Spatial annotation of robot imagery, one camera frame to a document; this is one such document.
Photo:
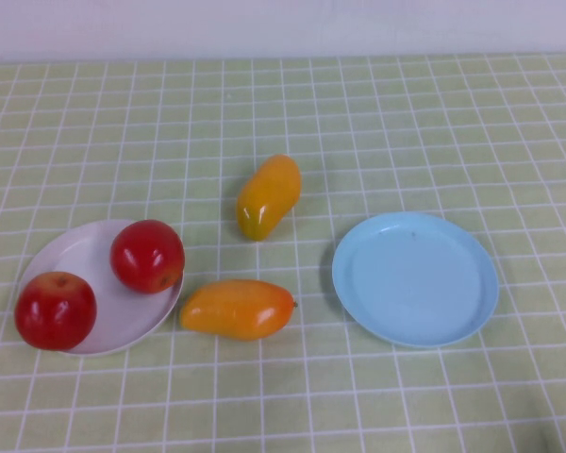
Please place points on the yellow orange mango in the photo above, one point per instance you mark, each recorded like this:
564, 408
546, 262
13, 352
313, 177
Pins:
269, 193

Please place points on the orange mango with stem tip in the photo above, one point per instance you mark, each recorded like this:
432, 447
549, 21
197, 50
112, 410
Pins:
236, 311

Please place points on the red apple with orange base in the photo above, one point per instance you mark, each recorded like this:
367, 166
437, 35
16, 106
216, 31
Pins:
146, 257

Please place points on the red apple with short stem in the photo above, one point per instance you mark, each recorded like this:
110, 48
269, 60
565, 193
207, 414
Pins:
55, 311

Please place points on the light blue round plate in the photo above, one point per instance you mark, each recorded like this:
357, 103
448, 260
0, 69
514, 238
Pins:
415, 283

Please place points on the white round plate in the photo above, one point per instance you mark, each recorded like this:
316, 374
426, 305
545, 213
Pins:
122, 316

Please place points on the green checked tablecloth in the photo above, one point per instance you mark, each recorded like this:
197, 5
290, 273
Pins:
405, 118

